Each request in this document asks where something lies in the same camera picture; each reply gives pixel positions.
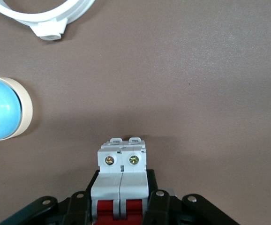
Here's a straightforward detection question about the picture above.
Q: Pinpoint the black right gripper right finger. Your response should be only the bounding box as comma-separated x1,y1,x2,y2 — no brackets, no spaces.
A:
144,169,173,225

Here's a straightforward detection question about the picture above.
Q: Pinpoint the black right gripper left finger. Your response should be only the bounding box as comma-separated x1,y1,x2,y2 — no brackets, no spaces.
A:
65,170,98,225

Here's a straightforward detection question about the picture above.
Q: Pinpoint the grey circuit breaker red switch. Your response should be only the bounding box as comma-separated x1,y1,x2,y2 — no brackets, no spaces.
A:
90,137,150,221

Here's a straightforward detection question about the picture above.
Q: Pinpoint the small white half-ring clamp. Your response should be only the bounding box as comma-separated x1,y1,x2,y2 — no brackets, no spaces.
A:
0,0,96,41

